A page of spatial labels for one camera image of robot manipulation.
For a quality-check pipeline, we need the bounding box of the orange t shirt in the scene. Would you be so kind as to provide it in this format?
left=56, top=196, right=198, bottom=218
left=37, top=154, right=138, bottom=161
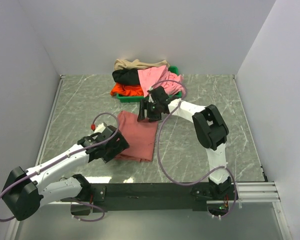
left=110, top=83, right=144, bottom=97

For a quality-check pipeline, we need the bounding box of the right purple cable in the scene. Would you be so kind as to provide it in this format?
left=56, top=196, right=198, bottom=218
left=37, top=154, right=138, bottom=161
left=147, top=79, right=239, bottom=220

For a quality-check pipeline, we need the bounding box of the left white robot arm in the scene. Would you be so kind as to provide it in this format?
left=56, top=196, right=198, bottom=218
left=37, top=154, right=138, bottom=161
left=1, top=123, right=130, bottom=221

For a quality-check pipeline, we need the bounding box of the light pink t shirt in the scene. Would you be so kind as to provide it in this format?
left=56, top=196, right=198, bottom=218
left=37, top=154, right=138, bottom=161
left=137, top=65, right=186, bottom=97

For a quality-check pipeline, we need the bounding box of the dusty rose t shirt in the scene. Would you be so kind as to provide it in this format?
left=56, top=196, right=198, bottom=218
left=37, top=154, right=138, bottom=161
left=115, top=110, right=158, bottom=162

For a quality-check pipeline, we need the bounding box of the aluminium frame rail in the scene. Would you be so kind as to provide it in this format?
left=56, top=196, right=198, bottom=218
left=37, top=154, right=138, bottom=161
left=36, top=74, right=279, bottom=203

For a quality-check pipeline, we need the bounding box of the black t shirt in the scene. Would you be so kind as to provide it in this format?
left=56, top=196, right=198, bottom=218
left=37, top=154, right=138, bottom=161
left=112, top=68, right=140, bottom=86

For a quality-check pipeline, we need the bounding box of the beige t shirt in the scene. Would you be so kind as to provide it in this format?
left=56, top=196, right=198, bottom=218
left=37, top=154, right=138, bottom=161
left=114, top=59, right=171, bottom=71

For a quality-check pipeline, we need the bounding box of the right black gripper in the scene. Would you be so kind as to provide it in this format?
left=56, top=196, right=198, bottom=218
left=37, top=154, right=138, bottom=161
left=137, top=100, right=162, bottom=123

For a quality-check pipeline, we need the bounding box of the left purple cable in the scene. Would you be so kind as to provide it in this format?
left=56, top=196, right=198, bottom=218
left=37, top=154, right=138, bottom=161
left=0, top=112, right=121, bottom=223

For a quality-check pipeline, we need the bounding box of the purple cable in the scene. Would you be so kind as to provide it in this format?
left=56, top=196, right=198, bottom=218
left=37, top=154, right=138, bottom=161
left=147, top=79, right=239, bottom=220
left=0, top=112, right=121, bottom=223

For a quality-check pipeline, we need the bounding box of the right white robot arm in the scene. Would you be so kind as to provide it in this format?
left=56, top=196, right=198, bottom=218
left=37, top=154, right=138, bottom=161
left=137, top=86, right=236, bottom=200

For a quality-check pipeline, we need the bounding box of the black base crossbar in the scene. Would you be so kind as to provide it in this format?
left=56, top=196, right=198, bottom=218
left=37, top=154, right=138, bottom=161
left=61, top=182, right=240, bottom=213

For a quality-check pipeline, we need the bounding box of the green plastic tray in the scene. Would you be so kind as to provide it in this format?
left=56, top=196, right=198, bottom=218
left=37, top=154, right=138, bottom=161
left=115, top=66, right=182, bottom=103

